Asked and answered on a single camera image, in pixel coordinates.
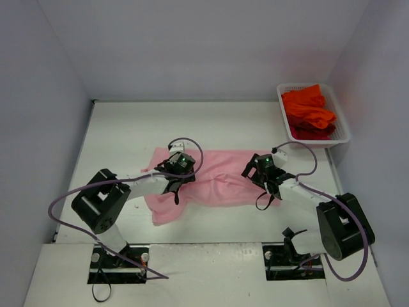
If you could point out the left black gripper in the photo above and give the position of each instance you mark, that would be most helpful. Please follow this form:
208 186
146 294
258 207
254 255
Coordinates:
164 168

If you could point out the orange t shirt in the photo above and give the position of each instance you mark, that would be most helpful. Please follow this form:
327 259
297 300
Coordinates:
308 105

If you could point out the pink t shirt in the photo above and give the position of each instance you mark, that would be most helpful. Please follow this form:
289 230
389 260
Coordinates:
218 184

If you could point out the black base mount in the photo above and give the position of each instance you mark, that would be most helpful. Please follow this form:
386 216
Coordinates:
282 264
104 268

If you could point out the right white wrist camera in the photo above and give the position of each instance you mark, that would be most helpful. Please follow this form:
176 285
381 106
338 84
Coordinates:
279 157

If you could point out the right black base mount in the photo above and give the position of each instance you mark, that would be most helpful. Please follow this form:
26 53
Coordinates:
282 264

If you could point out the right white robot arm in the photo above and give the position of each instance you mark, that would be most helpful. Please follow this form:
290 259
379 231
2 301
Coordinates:
336 234

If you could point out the white plastic basket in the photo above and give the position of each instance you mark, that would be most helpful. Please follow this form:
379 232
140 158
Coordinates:
340 136

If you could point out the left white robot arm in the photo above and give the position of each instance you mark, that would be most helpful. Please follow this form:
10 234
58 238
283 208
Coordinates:
99 207

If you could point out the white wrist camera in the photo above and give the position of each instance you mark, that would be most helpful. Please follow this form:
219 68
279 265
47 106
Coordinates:
175 147
279 157

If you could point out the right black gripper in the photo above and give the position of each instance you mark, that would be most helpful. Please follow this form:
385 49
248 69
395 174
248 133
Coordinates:
250 167

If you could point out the dark red t shirt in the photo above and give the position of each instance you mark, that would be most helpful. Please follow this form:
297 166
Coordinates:
312 134

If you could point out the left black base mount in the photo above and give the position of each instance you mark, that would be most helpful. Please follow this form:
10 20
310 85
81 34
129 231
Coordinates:
104 268

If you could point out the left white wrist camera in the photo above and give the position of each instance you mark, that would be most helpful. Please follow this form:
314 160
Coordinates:
175 147

